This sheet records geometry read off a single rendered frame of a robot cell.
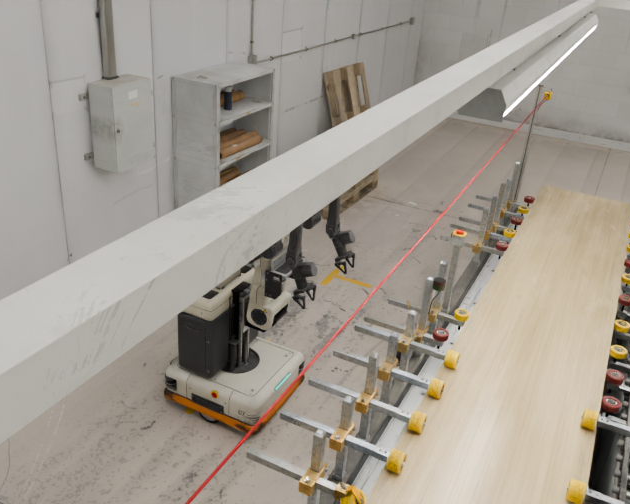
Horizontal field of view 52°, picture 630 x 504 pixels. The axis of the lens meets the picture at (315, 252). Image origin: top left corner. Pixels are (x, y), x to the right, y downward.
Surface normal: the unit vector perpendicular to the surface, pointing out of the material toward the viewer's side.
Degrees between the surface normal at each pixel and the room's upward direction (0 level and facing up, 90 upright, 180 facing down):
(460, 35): 90
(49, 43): 90
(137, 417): 0
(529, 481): 0
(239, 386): 0
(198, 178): 90
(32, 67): 90
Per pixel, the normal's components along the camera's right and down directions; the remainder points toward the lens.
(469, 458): 0.07, -0.89
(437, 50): -0.45, 0.37
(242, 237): 0.89, 0.26
